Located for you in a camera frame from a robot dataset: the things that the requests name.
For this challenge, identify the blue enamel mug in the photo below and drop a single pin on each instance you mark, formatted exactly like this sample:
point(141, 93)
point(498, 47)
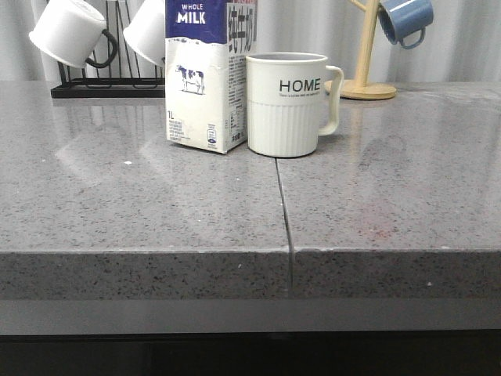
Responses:
point(404, 22)

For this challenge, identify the left white hanging mug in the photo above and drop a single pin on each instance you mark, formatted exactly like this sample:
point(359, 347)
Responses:
point(69, 31)

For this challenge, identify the black wire mug rack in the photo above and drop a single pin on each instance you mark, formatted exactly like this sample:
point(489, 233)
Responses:
point(129, 75)

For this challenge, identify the cream HOME mug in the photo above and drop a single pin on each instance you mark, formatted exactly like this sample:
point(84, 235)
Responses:
point(293, 98)

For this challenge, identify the wooden mug tree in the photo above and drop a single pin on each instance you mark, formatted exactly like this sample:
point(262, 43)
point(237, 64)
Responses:
point(359, 87)

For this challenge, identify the white hanging mug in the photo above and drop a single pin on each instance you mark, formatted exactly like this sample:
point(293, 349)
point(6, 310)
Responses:
point(69, 31)
point(146, 32)

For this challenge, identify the whole milk carton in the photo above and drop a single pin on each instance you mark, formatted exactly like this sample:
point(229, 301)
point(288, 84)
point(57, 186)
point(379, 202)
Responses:
point(207, 43)

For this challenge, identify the right white hanging mug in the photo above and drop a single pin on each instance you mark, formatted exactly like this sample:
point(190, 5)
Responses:
point(146, 32)

